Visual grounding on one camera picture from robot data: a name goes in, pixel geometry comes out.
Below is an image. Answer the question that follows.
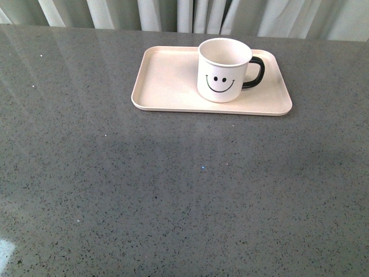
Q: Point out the white smiley mug black handle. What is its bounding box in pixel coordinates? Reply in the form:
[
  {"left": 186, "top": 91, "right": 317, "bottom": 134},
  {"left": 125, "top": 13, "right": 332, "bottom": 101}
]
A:
[{"left": 197, "top": 38, "right": 265, "bottom": 103}]

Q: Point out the cream rectangular tray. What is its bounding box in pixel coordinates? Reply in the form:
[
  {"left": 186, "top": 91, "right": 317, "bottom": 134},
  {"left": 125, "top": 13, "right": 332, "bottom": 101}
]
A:
[{"left": 131, "top": 46, "right": 292, "bottom": 116}]

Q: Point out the white pleated curtain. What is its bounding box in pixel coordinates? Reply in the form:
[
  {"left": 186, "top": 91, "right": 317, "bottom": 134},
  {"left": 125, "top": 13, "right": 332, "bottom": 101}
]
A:
[{"left": 1, "top": 0, "right": 368, "bottom": 42}]

